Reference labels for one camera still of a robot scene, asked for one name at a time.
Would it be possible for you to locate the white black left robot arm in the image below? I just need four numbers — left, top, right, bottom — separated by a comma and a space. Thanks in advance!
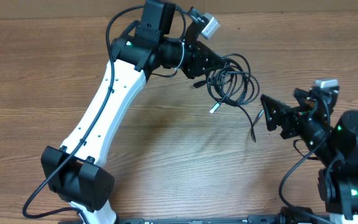
41, 1, 223, 223

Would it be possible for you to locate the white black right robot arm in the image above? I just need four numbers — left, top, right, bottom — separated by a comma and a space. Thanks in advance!
260, 86, 358, 223

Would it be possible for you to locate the thin black cable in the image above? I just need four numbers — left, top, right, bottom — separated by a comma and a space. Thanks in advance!
237, 104, 265, 143

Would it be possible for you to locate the black USB cable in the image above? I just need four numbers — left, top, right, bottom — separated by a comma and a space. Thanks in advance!
192, 52, 260, 114

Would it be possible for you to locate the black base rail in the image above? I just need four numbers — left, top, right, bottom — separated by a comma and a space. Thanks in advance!
114, 215, 323, 224

